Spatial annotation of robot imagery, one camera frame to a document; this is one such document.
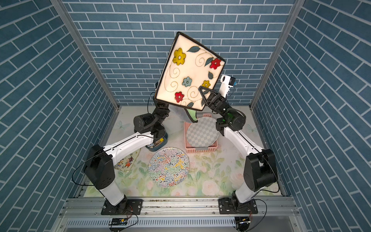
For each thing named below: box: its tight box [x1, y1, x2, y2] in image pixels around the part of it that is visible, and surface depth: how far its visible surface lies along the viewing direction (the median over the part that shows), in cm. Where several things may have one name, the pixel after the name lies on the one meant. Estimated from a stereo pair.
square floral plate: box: [154, 31, 226, 112], surface depth 48 cm
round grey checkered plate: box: [186, 116, 220, 148], surface depth 100 cm
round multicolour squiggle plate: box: [147, 146, 190, 189], surface depth 88 cm
